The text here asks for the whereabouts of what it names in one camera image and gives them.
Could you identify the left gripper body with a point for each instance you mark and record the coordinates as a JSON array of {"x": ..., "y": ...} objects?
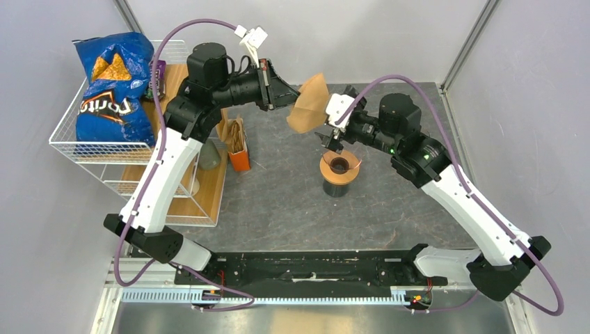
[{"x": 263, "y": 80}]

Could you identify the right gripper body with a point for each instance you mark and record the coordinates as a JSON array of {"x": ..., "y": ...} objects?
[{"x": 362, "y": 129}]

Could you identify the clear glass dripper cone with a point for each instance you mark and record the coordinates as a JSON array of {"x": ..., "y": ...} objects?
[{"x": 339, "y": 164}]

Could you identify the brown paper coffee filter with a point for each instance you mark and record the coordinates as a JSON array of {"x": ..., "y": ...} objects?
[{"x": 308, "y": 112}]

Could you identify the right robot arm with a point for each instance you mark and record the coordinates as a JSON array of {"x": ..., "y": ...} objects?
[{"x": 504, "y": 255}]

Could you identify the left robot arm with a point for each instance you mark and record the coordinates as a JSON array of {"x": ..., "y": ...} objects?
[{"x": 189, "y": 119}]

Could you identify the orange filter holder box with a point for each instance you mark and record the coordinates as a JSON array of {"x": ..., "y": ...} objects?
[{"x": 240, "y": 160}]

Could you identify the dark glass carafe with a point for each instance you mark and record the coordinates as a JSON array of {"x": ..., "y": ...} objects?
[{"x": 335, "y": 190}]

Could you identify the purple candy packet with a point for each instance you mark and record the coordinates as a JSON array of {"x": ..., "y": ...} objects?
[{"x": 160, "y": 90}]

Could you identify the blue Doritos chip bag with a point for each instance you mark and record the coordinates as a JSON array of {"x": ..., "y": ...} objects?
[{"x": 117, "y": 68}]

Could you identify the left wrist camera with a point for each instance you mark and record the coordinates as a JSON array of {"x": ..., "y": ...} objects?
[{"x": 251, "y": 41}]

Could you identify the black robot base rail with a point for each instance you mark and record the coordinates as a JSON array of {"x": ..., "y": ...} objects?
[{"x": 317, "y": 274}]

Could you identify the white wire shelf rack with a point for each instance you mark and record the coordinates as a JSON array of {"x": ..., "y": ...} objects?
[{"x": 120, "y": 165}]

